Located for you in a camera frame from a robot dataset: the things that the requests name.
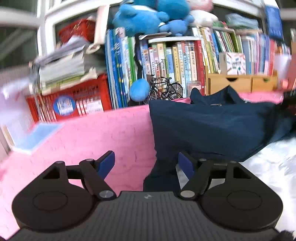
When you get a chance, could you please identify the white shelf frame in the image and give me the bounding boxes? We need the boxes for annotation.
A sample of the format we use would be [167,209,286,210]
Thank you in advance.
[37,0,266,56]

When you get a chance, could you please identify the pink bunny towel mat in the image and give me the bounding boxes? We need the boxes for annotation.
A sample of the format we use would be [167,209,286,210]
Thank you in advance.
[0,91,285,240]

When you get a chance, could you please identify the red plastic crate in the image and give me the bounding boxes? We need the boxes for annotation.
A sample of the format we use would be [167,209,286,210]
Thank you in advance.
[25,74,112,123]

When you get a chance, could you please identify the pink bunny plush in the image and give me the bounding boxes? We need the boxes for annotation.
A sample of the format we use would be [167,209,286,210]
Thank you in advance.
[187,0,218,27]

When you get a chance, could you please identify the small patterned box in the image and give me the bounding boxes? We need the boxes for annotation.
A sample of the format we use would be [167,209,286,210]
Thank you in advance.
[225,53,246,75]

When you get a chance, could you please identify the light blue booklet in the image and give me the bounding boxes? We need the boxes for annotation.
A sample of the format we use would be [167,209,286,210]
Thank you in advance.
[11,123,63,155]

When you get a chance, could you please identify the large blue plush toy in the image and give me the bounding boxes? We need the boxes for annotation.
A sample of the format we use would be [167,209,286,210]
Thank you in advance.
[112,1,194,37]

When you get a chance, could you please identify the miniature black bicycle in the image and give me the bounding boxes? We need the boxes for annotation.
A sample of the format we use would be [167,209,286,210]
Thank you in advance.
[144,75,183,104]

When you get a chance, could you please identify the stack of papers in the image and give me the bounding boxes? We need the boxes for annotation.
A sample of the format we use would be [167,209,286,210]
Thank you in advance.
[30,36,107,95]

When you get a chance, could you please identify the row of upright books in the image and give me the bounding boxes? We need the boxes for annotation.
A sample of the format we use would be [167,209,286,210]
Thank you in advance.
[138,25,290,98]

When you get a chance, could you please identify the blue ball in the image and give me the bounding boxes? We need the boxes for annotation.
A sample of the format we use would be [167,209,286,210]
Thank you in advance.
[129,78,150,102]

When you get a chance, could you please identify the navy and white jacket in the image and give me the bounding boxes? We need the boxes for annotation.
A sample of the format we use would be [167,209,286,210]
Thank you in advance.
[143,86,295,192]

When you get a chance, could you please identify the tall blue picture books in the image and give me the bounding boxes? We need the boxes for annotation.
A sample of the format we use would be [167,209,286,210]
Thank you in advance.
[105,27,137,109]

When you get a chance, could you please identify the wooden drawer organizer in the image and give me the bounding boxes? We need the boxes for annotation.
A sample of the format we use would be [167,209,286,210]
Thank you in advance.
[205,70,278,95]

